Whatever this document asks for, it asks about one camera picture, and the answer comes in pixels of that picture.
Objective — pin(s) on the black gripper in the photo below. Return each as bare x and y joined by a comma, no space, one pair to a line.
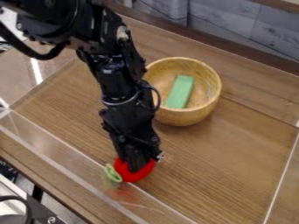
126,121

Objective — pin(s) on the red plush strawberry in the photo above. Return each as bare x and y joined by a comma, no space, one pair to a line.
117,172

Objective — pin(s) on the wooden bowl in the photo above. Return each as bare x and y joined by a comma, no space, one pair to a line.
161,72

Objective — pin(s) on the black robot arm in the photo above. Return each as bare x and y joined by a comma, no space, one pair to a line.
86,27

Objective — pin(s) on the green rectangular block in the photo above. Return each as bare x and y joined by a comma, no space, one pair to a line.
180,92

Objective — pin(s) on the clear acrylic tray wall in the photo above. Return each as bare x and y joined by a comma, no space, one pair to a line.
229,171

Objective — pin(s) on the black metal table bracket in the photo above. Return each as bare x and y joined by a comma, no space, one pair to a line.
41,214

